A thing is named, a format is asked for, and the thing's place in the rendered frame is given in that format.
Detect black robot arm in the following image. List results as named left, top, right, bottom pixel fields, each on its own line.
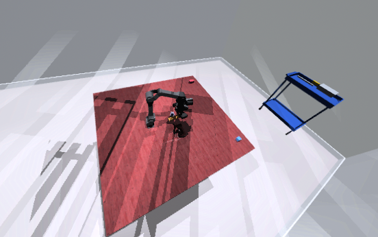
left=145, top=88, right=193, bottom=129

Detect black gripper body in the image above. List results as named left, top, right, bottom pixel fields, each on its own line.
left=173, top=103, right=188, bottom=119

